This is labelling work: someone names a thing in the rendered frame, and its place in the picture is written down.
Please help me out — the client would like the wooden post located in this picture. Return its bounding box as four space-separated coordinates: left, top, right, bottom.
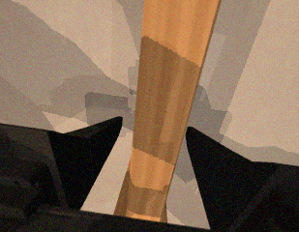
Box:
113 159 167 223

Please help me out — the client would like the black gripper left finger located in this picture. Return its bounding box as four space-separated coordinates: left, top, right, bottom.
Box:
0 116 123 210

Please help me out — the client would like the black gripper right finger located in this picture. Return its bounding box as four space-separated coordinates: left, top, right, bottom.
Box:
186 127 299 232

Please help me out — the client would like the wooden rail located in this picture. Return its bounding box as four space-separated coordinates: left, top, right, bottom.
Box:
126 0 222 221

